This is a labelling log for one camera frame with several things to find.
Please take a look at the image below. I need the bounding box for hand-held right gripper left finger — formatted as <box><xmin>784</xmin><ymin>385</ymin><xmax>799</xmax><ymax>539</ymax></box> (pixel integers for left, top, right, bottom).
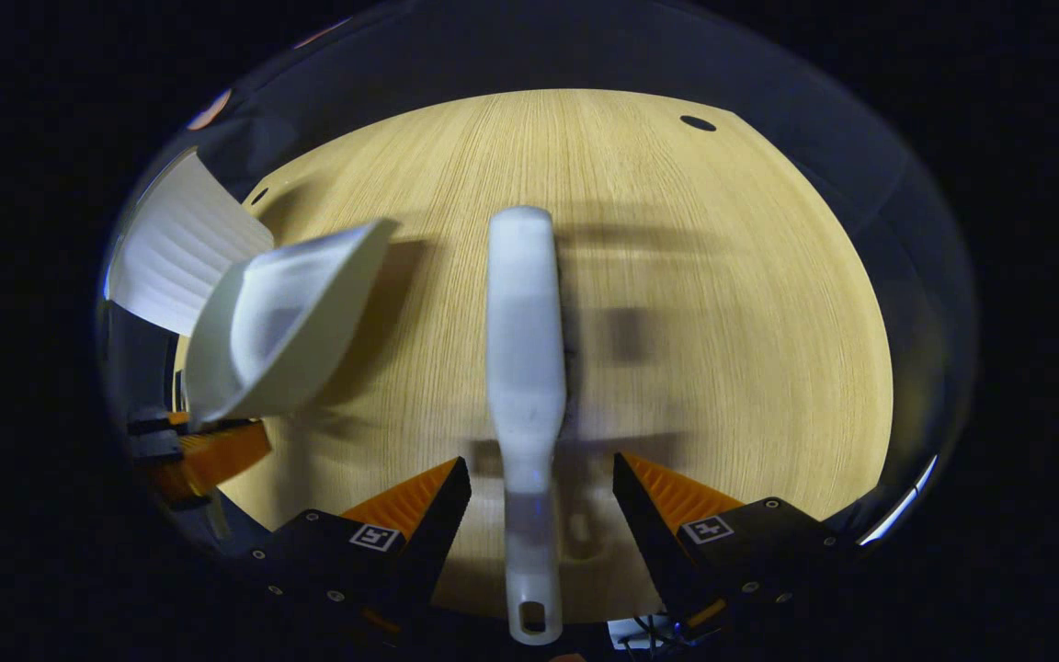
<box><xmin>249</xmin><ymin>457</ymin><xmax>473</xmax><ymax>645</ymax></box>

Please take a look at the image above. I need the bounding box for small white broom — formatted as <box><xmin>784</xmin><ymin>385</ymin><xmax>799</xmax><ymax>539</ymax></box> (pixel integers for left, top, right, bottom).
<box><xmin>485</xmin><ymin>205</ymin><xmax>569</xmax><ymax>646</ymax></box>

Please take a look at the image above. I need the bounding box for white plastic dustpan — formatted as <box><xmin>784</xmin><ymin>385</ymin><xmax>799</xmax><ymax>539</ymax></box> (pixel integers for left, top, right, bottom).
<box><xmin>183</xmin><ymin>217</ymin><xmax>399</xmax><ymax>426</ymax></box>

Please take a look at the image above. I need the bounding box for wooden desktop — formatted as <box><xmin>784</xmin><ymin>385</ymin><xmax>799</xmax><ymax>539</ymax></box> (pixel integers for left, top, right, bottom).
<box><xmin>171</xmin><ymin>88</ymin><xmax>895</xmax><ymax>624</ymax></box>

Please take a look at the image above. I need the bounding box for white ribbed garbage bin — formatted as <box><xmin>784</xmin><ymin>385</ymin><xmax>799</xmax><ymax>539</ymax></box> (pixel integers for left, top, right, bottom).
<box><xmin>105</xmin><ymin>150</ymin><xmax>276</xmax><ymax>338</ymax></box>

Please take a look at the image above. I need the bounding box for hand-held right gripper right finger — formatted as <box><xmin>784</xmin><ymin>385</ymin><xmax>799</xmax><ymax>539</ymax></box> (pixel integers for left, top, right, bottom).
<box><xmin>612</xmin><ymin>451</ymin><xmax>848</xmax><ymax>635</ymax></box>

